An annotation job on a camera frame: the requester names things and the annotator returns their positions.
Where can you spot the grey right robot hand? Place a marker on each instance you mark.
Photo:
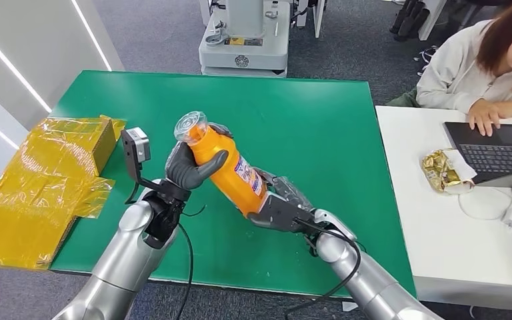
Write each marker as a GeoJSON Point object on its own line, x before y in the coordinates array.
{"type": "Point", "coordinates": [293, 192]}

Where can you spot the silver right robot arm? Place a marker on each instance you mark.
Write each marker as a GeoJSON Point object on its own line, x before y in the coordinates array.
{"type": "Point", "coordinates": [371, 278]}

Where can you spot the orange plastic bottle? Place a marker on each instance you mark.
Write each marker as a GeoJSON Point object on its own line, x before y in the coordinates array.
{"type": "Point", "coordinates": [227, 174]}

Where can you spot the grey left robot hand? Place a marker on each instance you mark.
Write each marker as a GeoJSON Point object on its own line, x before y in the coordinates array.
{"type": "Point", "coordinates": [183, 170]}

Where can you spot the white paper scrap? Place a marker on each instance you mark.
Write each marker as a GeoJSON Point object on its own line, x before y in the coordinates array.
{"type": "Point", "coordinates": [349, 306]}

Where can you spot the white robot base machine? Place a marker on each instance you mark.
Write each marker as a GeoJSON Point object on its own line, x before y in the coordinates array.
{"type": "Point", "coordinates": [247, 42]}

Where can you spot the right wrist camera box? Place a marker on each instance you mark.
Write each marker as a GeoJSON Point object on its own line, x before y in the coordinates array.
{"type": "Point", "coordinates": [278, 214]}

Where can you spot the dark laptop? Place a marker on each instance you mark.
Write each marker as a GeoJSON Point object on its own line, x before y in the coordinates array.
{"type": "Point", "coordinates": [496, 154]}

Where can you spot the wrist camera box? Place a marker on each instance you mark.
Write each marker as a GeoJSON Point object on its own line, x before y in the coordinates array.
{"type": "Point", "coordinates": [136, 148]}
{"type": "Point", "coordinates": [278, 214]}

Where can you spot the person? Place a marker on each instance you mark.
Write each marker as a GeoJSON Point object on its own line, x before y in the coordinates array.
{"type": "Point", "coordinates": [463, 66]}

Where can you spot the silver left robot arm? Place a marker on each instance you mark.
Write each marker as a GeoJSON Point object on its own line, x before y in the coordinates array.
{"type": "Point", "coordinates": [128, 260]}

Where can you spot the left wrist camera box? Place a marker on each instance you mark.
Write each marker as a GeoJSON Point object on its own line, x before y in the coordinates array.
{"type": "Point", "coordinates": [136, 148]}

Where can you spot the gold foil snack wrapper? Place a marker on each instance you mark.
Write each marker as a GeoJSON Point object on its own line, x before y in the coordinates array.
{"type": "Point", "coordinates": [441, 171]}

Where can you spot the person's hand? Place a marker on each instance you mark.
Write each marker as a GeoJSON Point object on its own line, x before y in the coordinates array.
{"type": "Point", "coordinates": [485, 115]}

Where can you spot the white furniture leg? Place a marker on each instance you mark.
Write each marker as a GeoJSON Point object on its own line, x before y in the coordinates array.
{"type": "Point", "coordinates": [430, 20]}

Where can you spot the yellow film wrapped cardboard box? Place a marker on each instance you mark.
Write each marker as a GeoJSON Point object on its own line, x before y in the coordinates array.
{"type": "Point", "coordinates": [39, 190]}

